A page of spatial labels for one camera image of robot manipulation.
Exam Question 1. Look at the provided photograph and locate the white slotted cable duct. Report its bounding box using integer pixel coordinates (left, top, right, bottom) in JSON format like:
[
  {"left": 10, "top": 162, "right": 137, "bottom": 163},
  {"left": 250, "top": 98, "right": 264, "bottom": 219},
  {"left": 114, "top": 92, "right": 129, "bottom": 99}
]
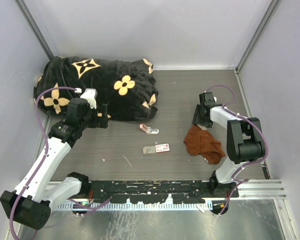
[{"left": 55, "top": 199, "right": 213, "bottom": 212}]

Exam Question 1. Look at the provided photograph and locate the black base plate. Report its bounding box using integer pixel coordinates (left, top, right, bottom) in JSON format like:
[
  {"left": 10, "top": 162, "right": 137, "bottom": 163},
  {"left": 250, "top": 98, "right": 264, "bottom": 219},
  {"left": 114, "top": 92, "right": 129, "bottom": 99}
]
[{"left": 61, "top": 179, "right": 240, "bottom": 205}]

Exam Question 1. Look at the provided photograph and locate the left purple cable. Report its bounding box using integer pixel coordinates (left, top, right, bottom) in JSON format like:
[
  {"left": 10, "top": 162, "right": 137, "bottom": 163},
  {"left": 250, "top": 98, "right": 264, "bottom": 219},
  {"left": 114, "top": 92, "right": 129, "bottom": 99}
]
[{"left": 8, "top": 86, "right": 83, "bottom": 240}]

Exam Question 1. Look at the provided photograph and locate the black floral plush blanket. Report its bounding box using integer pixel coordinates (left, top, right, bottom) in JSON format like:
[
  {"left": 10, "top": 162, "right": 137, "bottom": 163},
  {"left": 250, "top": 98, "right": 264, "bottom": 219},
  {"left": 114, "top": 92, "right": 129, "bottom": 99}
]
[{"left": 33, "top": 56, "right": 159, "bottom": 122}]

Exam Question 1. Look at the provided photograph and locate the aluminium front rail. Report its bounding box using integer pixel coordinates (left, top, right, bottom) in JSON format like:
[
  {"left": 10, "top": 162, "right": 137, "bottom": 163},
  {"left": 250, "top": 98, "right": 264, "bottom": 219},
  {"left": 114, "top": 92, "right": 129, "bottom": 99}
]
[{"left": 74, "top": 179, "right": 286, "bottom": 203}]

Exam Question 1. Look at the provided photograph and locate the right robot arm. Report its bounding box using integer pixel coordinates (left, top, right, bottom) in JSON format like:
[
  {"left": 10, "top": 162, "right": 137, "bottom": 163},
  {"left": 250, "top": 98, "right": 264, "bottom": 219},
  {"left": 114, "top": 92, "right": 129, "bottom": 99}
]
[{"left": 192, "top": 92, "right": 268, "bottom": 197}]

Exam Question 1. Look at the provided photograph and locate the brown cloth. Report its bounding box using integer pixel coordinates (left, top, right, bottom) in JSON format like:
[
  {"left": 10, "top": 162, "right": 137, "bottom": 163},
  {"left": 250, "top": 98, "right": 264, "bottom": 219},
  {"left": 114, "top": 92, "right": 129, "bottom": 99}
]
[{"left": 183, "top": 125, "right": 226, "bottom": 165}]

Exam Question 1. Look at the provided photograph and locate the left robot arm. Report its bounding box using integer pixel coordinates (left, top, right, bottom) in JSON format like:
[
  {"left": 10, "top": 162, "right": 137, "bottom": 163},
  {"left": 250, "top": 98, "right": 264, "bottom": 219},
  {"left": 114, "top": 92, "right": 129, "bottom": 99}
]
[{"left": 0, "top": 97, "right": 108, "bottom": 230}]

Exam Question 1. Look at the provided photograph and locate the red white staple box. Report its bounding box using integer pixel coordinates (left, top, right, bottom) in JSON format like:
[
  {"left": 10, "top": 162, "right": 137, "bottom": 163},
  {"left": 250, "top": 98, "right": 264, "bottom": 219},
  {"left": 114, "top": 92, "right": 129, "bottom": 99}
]
[{"left": 142, "top": 143, "right": 170, "bottom": 155}]

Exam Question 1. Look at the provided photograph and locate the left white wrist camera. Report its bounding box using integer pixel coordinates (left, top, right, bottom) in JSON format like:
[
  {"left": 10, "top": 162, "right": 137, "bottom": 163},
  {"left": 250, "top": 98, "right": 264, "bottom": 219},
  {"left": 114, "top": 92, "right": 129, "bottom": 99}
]
[{"left": 80, "top": 88, "right": 98, "bottom": 109}]

